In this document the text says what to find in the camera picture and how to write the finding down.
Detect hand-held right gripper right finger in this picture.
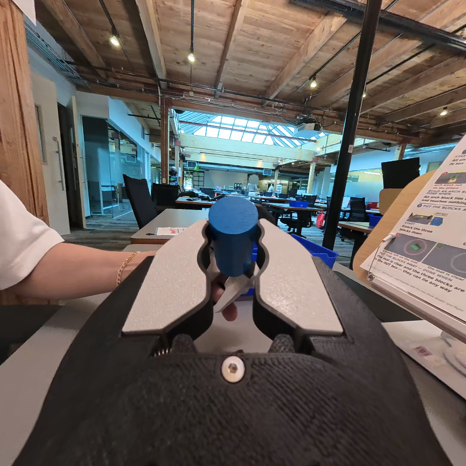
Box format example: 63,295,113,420
253,219,345,343

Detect glass skylight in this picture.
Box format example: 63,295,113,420
178,114,330,147

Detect long wooden office desk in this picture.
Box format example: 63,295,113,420
175,196,220,209

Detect white stand base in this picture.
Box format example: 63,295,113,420
382,320,466,401

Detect blue wooden cylinder block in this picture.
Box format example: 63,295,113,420
208,195,259,278

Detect wooden sheet stand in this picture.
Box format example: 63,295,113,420
352,169,466,341

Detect printed instruction sheet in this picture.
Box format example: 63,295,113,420
360,135,466,323

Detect white shirt sleeve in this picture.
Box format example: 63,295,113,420
0,180,66,292

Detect metal door handle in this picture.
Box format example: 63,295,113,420
53,136,66,192

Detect black office chair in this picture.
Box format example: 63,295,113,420
280,194,318,238
341,197,367,241
151,183,180,215
122,174,158,230

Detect person's left forearm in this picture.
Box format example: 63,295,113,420
0,240,159,297

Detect ceiling projector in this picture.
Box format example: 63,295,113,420
293,116,323,140

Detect person's left hand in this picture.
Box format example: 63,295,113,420
212,273,238,322

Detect black monitor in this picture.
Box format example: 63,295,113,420
381,157,421,190

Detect blue plastic bin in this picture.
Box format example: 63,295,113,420
237,233,340,300

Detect grey desk with wood edge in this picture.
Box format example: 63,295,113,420
130,208,216,245

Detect black metal pole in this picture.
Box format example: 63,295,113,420
322,0,383,252

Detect gold chain bracelet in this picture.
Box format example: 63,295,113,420
116,251,141,287

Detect glass office door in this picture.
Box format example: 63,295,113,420
80,115,143,220

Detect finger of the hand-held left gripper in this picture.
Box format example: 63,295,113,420
214,273,255,314

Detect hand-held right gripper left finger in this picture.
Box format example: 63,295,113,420
122,219,213,341

